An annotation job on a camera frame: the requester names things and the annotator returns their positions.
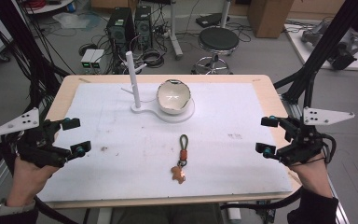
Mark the white desk leg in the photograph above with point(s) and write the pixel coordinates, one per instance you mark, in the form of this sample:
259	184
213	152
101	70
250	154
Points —
175	31

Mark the white table mat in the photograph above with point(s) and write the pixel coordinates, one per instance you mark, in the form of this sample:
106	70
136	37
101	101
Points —
136	155

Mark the grey wristwatch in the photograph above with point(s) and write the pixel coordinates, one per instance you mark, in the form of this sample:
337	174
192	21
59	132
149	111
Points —
14	209

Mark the white board with grey machine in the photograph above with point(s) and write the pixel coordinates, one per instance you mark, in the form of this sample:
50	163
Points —
332	46

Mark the white shell-shaped bowl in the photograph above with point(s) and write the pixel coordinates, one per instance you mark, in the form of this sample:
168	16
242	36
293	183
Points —
173	97

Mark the black flat case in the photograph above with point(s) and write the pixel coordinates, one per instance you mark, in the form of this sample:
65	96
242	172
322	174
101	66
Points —
211	20

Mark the black computer tower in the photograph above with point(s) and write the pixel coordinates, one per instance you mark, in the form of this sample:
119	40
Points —
143	25
119	26

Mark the person's right hand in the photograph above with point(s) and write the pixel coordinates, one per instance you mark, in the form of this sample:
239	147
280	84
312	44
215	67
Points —
312	179

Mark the small white power unit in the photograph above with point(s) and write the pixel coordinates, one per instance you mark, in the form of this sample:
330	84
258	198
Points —
97	59
87	59

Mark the person's left hand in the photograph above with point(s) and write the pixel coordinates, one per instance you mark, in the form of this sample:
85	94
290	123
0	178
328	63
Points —
26	182

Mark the cardboard box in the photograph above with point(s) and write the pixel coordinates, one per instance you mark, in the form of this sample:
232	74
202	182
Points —
268	17

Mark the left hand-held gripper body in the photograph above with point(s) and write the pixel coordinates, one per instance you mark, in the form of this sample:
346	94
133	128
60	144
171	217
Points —
40	146

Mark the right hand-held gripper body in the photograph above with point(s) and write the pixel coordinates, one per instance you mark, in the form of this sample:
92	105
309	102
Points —
304	144

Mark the person's legs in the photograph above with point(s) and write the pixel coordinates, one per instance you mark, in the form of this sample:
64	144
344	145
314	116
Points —
167	214

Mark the white peg stand with base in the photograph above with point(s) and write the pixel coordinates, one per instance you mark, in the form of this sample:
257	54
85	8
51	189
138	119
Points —
135	84

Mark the black round stool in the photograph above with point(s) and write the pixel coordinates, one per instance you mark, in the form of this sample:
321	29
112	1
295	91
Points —
217	40

